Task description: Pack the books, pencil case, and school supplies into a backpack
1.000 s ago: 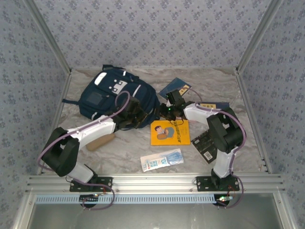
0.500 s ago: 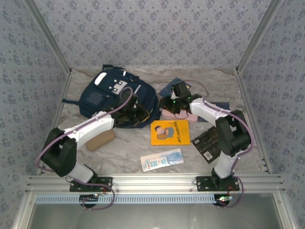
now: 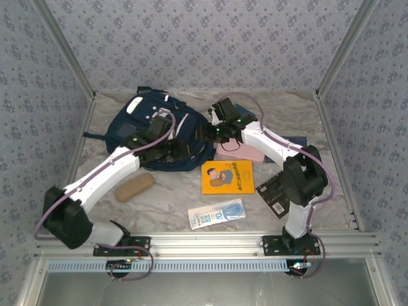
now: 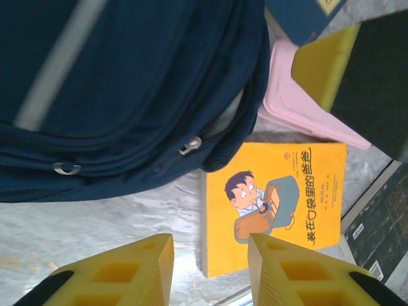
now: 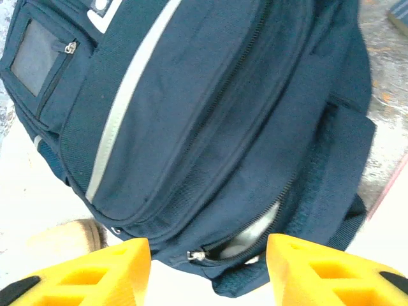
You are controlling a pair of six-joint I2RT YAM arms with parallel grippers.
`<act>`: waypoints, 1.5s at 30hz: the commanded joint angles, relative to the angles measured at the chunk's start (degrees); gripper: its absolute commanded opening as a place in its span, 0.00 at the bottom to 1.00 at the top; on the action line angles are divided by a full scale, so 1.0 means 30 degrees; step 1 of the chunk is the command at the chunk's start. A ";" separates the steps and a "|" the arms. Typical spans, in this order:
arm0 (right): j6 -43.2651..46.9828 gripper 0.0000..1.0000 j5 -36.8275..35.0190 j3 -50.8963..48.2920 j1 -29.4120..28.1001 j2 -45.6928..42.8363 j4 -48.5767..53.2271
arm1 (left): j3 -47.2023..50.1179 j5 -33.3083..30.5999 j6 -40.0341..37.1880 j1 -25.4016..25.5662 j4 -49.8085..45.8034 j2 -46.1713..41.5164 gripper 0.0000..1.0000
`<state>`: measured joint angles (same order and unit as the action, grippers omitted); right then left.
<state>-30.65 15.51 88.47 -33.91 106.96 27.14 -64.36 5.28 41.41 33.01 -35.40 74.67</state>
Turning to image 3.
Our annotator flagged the pink pencil case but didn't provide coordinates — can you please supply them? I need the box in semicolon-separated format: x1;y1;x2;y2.
216;142;266;163

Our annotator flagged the navy blue backpack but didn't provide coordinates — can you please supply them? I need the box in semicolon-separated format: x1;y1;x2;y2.
83;85;215;173

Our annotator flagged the yellow cartoon book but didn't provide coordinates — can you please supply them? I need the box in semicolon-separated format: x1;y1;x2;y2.
201;159;256;195

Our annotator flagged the dark navy book gold label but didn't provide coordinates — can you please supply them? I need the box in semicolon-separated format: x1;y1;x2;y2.
263;136;307;164

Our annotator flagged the black book with barcode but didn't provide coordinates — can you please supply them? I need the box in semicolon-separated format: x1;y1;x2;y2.
256;170;291;219

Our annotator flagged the blue white pen pack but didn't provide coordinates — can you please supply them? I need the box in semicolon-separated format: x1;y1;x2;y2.
187;198;247;231

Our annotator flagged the small controller board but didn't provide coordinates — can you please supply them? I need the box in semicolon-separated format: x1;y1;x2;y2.
288;261;312;275
106;259;133;272

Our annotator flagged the grey metal lower shelf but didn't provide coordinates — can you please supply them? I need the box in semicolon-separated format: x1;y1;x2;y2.
15;258;396;306

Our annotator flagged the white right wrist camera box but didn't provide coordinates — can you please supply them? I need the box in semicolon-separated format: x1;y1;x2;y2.
208;106;221;126

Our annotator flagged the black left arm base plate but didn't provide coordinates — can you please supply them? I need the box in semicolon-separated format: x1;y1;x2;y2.
92;235;151;256

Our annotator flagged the aluminium frame rail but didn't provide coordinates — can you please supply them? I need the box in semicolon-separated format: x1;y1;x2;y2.
34;232;382;258

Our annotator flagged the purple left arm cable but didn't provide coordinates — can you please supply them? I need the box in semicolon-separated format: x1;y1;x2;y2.
33;112;177;282

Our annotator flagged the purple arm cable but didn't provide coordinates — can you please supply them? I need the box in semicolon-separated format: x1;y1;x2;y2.
219;92;336;279
33;112;177;282

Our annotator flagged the slotted grey cable duct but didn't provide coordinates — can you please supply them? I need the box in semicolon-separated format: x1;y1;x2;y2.
47;258;291;273

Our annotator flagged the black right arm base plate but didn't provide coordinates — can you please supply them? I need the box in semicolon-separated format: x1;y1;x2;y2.
261;235;321;256

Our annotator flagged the aluminium corner post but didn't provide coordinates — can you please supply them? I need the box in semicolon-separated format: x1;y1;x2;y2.
314;0;381;99
31;0;97;100

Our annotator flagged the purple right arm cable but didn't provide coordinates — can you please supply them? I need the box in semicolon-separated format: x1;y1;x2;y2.
219;92;336;279

